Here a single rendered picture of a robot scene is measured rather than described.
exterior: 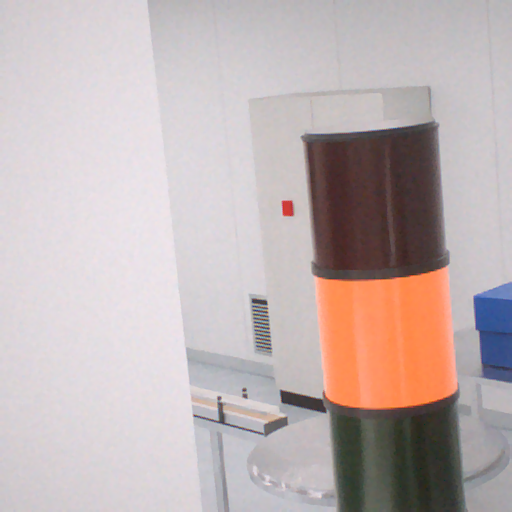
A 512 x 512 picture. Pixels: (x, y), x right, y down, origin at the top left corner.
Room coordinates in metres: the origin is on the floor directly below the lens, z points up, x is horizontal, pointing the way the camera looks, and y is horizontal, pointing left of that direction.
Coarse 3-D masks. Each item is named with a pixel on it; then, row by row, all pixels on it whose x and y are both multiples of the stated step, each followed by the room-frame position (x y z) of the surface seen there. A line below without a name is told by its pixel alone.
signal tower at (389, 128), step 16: (320, 128) 0.46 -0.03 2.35; (336, 128) 0.45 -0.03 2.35; (352, 128) 0.45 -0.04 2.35; (368, 128) 0.44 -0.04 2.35; (384, 128) 0.43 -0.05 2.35; (400, 128) 0.43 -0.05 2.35; (416, 128) 0.43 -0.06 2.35; (432, 128) 0.44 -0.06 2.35; (448, 256) 0.44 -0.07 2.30; (320, 272) 0.44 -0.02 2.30; (336, 272) 0.43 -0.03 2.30; (352, 272) 0.43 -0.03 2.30; (368, 272) 0.43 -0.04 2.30; (384, 272) 0.42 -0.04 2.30; (400, 272) 0.43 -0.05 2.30; (416, 272) 0.43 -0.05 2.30; (448, 400) 0.43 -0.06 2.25; (352, 416) 0.43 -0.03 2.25; (368, 416) 0.43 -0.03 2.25; (384, 416) 0.43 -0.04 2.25; (400, 416) 0.42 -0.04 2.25
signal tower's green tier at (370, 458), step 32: (416, 416) 0.43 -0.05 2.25; (448, 416) 0.43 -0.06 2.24; (352, 448) 0.43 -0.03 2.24; (384, 448) 0.43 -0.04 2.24; (416, 448) 0.43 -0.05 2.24; (448, 448) 0.43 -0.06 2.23; (352, 480) 0.43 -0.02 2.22; (384, 480) 0.43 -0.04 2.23; (416, 480) 0.43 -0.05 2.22; (448, 480) 0.43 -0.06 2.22
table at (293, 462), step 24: (288, 432) 4.55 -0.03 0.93; (312, 432) 4.52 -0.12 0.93; (480, 432) 4.35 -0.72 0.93; (264, 456) 4.30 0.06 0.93; (288, 456) 4.28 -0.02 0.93; (312, 456) 4.25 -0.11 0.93; (480, 456) 4.10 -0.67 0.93; (504, 456) 4.13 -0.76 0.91; (264, 480) 4.11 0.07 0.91; (288, 480) 4.03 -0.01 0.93; (312, 480) 4.01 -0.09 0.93; (480, 480) 3.96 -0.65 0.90; (312, 504) 3.92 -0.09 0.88
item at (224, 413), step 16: (192, 400) 5.12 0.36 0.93; (208, 400) 5.00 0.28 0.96; (224, 400) 4.93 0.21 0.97; (240, 400) 4.94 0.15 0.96; (208, 416) 4.97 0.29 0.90; (224, 416) 4.89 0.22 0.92; (240, 416) 4.81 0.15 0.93; (256, 416) 4.80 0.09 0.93; (272, 416) 4.78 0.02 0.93; (224, 432) 4.90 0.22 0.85; (240, 432) 4.81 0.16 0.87; (256, 432) 4.73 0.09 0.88; (272, 432) 4.72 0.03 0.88
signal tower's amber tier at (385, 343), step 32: (320, 288) 0.44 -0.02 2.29; (352, 288) 0.43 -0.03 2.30; (384, 288) 0.43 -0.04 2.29; (416, 288) 0.43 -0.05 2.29; (448, 288) 0.44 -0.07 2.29; (320, 320) 0.44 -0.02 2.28; (352, 320) 0.43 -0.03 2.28; (384, 320) 0.43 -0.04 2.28; (416, 320) 0.43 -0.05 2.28; (448, 320) 0.44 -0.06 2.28; (352, 352) 0.43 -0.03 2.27; (384, 352) 0.43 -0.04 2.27; (416, 352) 0.43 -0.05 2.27; (448, 352) 0.44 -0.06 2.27; (352, 384) 0.43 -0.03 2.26; (384, 384) 0.43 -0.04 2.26; (416, 384) 0.43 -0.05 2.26; (448, 384) 0.44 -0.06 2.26
